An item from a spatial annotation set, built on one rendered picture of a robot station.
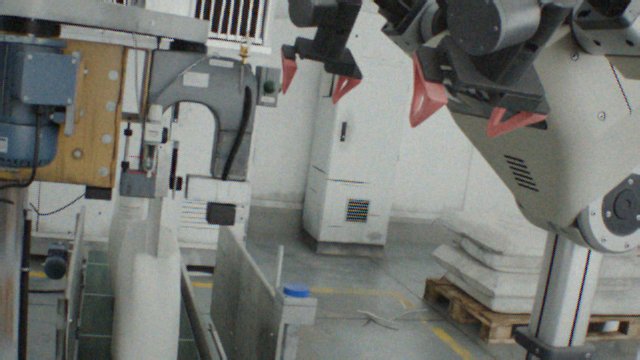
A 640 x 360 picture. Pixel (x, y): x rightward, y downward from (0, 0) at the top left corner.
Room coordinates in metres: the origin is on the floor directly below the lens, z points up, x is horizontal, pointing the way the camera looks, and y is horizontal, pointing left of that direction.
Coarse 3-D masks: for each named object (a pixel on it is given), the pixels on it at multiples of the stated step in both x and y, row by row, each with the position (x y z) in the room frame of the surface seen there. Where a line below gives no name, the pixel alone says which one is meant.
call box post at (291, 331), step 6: (288, 324) 1.50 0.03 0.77; (294, 324) 1.51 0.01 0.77; (288, 330) 1.50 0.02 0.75; (294, 330) 1.51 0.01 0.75; (288, 336) 1.50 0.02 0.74; (294, 336) 1.51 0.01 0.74; (282, 342) 1.52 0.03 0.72; (288, 342) 1.50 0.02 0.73; (294, 342) 1.51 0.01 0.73; (282, 348) 1.52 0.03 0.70; (288, 348) 1.50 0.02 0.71; (294, 348) 1.51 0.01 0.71; (282, 354) 1.51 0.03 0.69; (288, 354) 1.50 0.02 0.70; (294, 354) 1.51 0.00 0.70
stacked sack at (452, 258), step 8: (440, 248) 4.37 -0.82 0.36; (448, 248) 4.31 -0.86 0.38; (456, 248) 4.33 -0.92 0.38; (440, 256) 4.31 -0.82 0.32; (448, 256) 4.25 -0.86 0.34; (456, 256) 4.19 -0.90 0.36; (464, 256) 4.16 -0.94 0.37; (440, 264) 4.31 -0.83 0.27; (448, 264) 4.20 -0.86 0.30; (456, 264) 4.13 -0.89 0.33; (464, 264) 4.08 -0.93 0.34; (456, 272) 4.12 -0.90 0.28
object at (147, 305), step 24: (144, 240) 1.87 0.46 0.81; (168, 240) 1.91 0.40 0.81; (120, 264) 1.88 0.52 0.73; (168, 264) 1.76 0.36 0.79; (120, 288) 1.79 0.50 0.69; (144, 288) 1.73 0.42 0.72; (168, 288) 1.76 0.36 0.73; (120, 312) 1.77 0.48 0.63; (144, 312) 1.73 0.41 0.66; (168, 312) 1.76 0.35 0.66; (120, 336) 1.75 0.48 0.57; (144, 336) 1.73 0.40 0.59; (168, 336) 1.76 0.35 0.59
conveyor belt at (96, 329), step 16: (96, 256) 3.08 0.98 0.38; (96, 272) 2.85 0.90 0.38; (96, 288) 2.64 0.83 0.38; (96, 304) 2.46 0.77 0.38; (112, 304) 2.49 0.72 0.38; (96, 320) 2.31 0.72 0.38; (112, 320) 2.33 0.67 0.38; (80, 336) 2.14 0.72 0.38; (96, 336) 2.17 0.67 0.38; (80, 352) 2.02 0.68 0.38; (96, 352) 2.04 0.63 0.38; (192, 352) 2.17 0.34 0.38
